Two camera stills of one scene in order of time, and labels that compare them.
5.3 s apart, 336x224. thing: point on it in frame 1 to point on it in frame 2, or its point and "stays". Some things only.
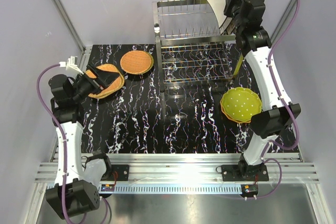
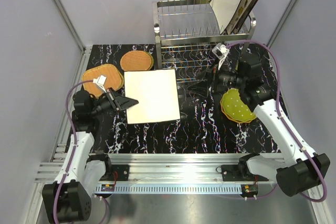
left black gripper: (104, 77) to (120, 102)
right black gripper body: (233, 5) to (216, 79)
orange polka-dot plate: (234, 120) stays
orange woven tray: (112, 89) stays
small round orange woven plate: (136, 62) stays
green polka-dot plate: (241, 103) stays
